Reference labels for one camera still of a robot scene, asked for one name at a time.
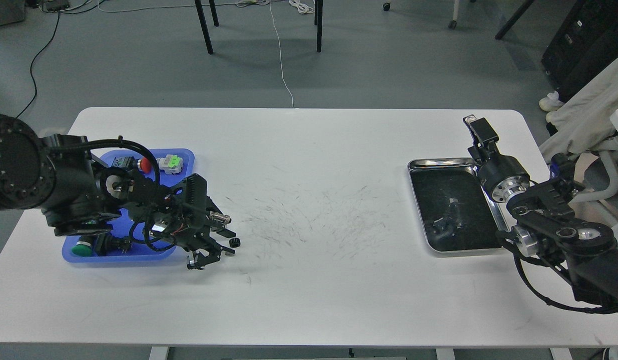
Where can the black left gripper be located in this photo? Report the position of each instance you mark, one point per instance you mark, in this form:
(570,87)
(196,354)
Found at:
(191,227)

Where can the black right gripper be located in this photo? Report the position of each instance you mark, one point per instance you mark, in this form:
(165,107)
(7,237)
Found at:
(501,176)

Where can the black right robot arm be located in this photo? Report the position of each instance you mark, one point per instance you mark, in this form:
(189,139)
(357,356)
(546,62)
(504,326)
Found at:
(546,232)

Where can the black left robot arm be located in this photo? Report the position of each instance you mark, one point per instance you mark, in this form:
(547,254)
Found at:
(108,195)

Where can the person in beige trousers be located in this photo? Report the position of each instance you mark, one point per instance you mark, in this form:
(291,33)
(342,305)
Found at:
(551,102)

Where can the steel tray with black mat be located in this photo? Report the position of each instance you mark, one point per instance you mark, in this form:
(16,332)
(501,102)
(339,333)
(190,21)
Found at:
(457,216)

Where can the blue plastic tray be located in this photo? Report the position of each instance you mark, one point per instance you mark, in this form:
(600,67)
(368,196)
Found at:
(120,226)

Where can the beige cloth cover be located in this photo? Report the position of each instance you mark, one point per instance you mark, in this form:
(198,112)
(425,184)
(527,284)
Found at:
(584,120)

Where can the black equipment case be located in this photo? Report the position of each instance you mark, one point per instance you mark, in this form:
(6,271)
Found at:
(584,45)

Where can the green and white switch block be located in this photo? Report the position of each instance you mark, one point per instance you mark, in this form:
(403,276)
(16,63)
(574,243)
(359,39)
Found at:
(170,164)

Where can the red pushbutton switch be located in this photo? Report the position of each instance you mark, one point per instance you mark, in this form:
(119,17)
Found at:
(130,163)

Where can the green pushbutton switch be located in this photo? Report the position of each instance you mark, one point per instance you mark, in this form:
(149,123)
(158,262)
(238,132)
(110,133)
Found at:
(84,247)

